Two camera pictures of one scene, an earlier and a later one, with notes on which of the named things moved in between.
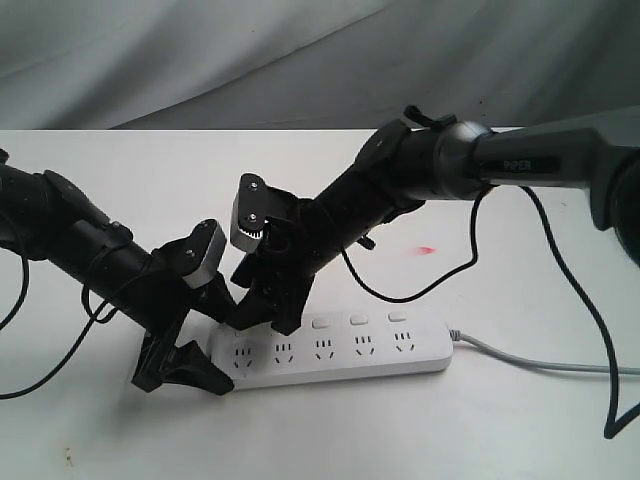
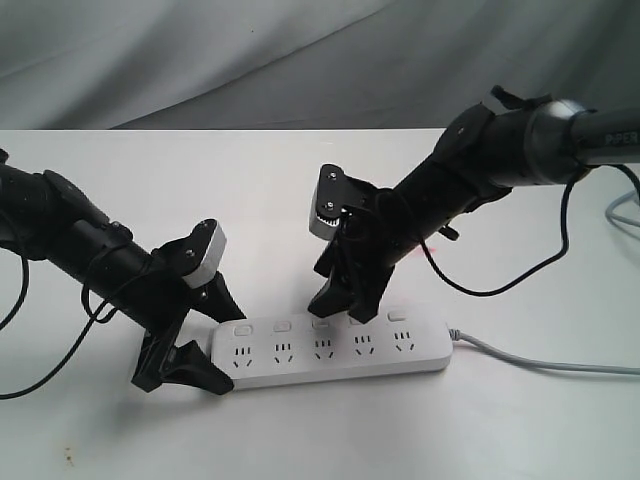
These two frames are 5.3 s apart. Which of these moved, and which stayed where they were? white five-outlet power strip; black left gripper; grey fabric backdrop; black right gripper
Moved: black right gripper
Stayed: white five-outlet power strip; black left gripper; grey fabric backdrop
